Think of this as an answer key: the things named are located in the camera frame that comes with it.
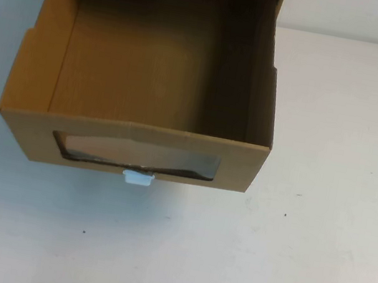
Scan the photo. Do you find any windowed cardboard shoe box drawer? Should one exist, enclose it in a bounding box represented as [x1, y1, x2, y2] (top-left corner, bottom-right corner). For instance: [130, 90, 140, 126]
[0, 0, 298, 201]

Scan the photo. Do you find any white plastic pull tab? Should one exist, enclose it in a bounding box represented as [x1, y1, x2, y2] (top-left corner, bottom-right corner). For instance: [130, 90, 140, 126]
[120, 168, 155, 190]

